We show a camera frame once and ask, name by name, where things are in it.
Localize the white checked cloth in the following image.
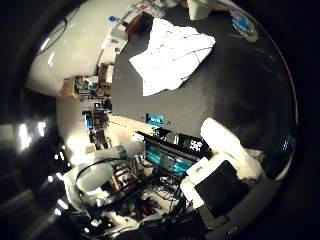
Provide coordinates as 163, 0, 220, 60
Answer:
129, 17, 217, 97

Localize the cluttered storage shelf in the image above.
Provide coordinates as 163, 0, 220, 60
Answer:
60, 74, 113, 100

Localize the white cardboard box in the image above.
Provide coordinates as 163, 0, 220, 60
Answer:
99, 26, 130, 65

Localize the black electronics rack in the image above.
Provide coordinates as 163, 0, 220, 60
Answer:
132, 129, 214, 176

